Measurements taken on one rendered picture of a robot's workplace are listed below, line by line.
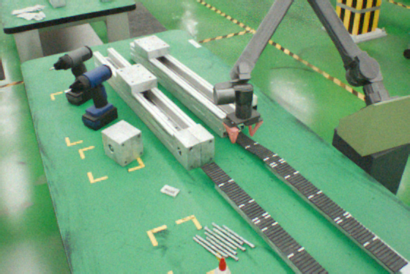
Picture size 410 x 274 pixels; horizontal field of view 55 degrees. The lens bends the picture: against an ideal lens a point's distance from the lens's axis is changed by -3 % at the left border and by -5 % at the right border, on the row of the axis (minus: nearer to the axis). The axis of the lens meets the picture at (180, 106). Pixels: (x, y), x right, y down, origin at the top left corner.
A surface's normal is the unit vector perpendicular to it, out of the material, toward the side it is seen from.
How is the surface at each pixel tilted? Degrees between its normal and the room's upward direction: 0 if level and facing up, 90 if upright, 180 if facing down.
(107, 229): 0
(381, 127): 90
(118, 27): 90
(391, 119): 90
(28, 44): 90
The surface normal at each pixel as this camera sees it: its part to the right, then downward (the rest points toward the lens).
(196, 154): 0.49, 0.43
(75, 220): -0.04, -0.85
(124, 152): 0.70, 0.34
